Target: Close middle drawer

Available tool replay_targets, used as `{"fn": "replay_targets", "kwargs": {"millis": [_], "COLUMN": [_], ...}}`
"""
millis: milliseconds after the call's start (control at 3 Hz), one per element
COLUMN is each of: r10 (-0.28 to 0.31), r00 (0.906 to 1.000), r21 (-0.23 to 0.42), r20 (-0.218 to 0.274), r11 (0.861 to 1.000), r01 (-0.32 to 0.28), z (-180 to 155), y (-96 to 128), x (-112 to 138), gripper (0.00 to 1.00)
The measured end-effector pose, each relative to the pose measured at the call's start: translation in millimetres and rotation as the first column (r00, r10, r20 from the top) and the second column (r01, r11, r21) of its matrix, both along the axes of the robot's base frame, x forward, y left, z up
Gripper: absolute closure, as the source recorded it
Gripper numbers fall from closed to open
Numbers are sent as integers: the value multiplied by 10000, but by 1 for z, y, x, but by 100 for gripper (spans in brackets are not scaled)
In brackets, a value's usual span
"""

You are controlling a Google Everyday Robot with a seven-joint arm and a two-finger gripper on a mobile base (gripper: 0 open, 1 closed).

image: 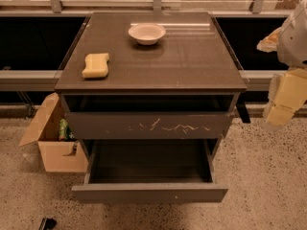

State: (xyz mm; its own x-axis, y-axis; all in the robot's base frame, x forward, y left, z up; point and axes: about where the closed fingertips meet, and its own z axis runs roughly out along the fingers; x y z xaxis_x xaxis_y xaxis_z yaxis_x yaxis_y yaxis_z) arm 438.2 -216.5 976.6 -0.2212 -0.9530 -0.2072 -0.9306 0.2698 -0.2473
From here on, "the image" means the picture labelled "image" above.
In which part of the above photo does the grey drawer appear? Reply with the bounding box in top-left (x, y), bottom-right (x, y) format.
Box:
top-left (72, 140), bottom-right (227, 203)
top-left (65, 112), bottom-right (232, 139)

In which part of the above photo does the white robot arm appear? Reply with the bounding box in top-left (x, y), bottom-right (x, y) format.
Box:
top-left (256, 0), bottom-right (307, 130)

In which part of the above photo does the grey drawer cabinet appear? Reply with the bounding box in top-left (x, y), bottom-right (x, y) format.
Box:
top-left (56, 12), bottom-right (247, 152)

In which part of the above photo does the grey top drawer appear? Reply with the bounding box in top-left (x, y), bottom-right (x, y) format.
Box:
top-left (65, 112), bottom-right (232, 139)

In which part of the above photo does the white bowl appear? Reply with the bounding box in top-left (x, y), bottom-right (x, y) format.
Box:
top-left (129, 23), bottom-right (166, 45)

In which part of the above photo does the yellow sponge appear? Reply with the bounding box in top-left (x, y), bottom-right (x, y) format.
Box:
top-left (82, 53), bottom-right (109, 79)

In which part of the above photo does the green packet in box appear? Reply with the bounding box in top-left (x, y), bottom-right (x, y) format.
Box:
top-left (59, 119), bottom-right (75, 141)

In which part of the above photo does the open cardboard box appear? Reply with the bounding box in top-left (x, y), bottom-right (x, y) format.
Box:
top-left (19, 93), bottom-right (88, 173)

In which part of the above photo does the black object on floor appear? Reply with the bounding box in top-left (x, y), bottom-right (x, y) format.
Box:
top-left (38, 218), bottom-right (57, 230)

